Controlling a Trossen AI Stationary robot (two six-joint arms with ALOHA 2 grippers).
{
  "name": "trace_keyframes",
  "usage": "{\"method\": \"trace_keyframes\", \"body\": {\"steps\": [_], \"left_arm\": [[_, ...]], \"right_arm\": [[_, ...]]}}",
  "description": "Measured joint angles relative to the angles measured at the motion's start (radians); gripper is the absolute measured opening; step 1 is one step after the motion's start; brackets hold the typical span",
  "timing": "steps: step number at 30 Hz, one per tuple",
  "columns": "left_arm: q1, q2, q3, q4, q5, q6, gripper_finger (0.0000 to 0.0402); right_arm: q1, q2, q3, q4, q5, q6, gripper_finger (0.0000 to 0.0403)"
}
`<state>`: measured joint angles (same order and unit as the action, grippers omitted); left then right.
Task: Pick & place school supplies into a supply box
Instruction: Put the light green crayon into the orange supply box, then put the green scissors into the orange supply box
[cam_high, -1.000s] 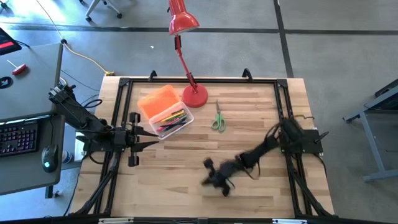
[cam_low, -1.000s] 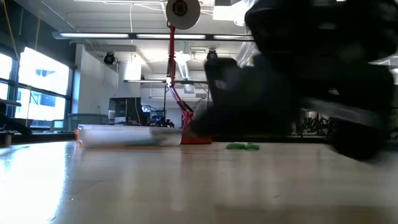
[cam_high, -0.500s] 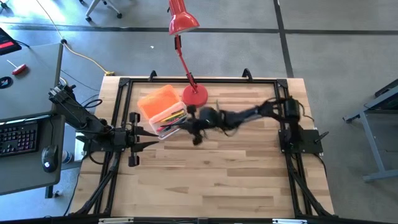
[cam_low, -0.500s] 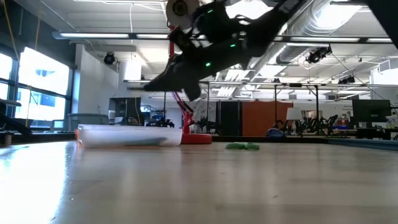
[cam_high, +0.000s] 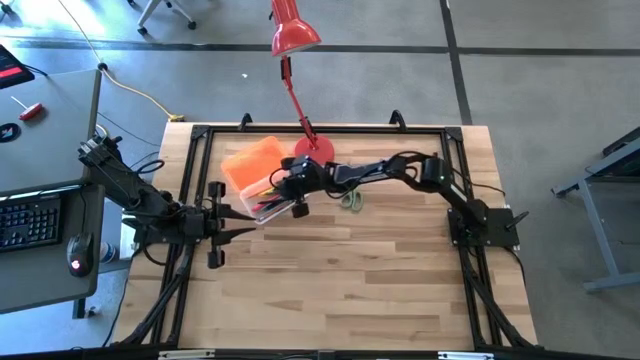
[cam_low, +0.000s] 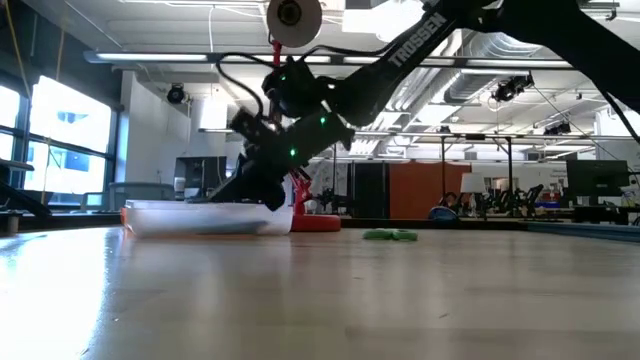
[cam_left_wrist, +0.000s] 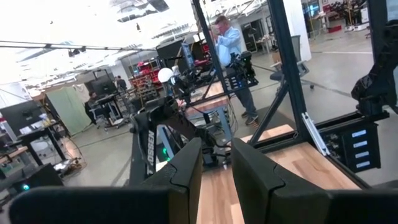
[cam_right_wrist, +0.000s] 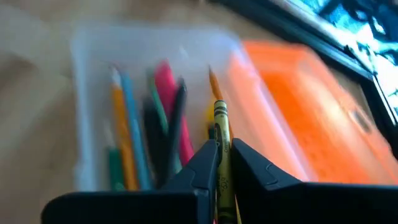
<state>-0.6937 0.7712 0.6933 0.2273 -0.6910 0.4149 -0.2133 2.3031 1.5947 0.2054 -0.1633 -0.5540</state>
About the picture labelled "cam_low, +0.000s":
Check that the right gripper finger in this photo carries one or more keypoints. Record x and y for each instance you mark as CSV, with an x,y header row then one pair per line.
x,y
255,187

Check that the clear plastic supply box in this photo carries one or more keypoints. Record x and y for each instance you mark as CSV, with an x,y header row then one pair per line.
x,y
175,220

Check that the orange plastic box lid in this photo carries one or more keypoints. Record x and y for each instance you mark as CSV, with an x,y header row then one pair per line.
x,y
125,220

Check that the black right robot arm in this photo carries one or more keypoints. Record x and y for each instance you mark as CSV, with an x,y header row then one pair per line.
x,y
400,55

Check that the black cabinet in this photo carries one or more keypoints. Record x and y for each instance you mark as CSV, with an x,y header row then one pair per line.
x,y
369,190

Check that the red desk lamp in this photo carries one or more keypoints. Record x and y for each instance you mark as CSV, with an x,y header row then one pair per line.
x,y
320,223

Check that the grey chair back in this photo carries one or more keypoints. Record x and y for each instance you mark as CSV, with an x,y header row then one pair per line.
x,y
142,192

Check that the orange partition panel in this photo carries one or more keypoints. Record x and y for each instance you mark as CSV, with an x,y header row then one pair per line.
x,y
415,190

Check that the black ceiling spotlight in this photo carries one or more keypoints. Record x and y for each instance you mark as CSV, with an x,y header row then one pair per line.
x,y
176,93
510,89

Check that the person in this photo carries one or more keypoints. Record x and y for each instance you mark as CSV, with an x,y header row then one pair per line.
x,y
449,200

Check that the blue round chair back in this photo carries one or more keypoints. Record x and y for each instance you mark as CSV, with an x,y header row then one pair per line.
x,y
443,214

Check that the white lampshade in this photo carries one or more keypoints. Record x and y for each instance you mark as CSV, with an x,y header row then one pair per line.
x,y
473,182

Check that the long ceiling light strip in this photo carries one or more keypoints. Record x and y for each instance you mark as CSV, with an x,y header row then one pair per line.
x,y
150,57

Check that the black computer monitor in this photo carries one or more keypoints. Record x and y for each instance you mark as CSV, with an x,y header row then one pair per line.
x,y
597,180

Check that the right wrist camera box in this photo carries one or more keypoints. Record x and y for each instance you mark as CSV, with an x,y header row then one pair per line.
x,y
252,130

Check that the black background station frame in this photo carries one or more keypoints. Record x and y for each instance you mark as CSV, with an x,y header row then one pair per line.
x,y
475,136

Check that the large window wall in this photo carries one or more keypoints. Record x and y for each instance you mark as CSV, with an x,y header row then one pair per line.
x,y
70,125

